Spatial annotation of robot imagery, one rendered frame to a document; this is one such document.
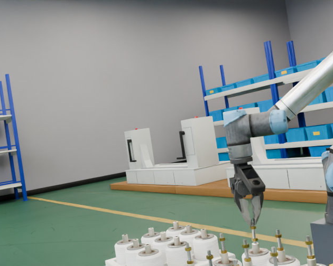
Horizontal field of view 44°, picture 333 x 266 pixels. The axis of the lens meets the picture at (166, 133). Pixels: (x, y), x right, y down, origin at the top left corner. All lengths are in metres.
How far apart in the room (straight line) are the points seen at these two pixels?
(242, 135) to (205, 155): 3.25
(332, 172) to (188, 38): 8.21
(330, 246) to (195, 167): 3.18
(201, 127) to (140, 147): 1.39
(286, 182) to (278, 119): 2.26
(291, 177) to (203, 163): 1.32
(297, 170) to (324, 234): 2.00
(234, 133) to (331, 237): 0.45
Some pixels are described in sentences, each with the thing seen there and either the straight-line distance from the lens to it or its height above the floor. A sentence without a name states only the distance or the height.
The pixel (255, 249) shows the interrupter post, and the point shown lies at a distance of 1.37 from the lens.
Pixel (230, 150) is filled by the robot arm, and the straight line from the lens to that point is 1.33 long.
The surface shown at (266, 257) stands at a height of 0.24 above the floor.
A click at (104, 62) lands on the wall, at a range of 8.15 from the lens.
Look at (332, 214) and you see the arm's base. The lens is 1.45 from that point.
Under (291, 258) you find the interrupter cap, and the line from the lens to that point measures 1.30.
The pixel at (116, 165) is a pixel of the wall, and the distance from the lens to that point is 7.97.
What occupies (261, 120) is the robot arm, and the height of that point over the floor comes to 0.66.
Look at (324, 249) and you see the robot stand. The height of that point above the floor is 0.22.
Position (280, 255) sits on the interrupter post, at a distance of 1.28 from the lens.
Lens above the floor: 0.66
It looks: level
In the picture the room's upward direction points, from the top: 9 degrees counter-clockwise
